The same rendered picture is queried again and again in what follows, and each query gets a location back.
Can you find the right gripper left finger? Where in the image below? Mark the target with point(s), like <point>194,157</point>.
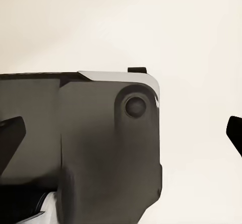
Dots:
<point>12,132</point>

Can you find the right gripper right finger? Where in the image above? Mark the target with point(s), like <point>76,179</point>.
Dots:
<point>234,132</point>

